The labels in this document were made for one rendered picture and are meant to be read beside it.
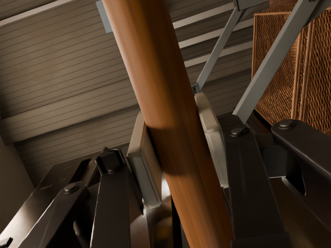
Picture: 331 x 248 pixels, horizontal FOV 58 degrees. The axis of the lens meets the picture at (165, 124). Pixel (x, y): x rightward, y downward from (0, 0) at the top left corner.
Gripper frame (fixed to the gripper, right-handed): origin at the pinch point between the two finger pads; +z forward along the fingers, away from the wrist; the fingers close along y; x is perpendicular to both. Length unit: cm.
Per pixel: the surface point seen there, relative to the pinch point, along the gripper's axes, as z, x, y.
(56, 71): 331, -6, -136
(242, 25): 289, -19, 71
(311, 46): 84, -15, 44
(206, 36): 295, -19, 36
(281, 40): 35.8, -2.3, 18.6
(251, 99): 35.7, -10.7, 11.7
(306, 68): 84, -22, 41
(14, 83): 331, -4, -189
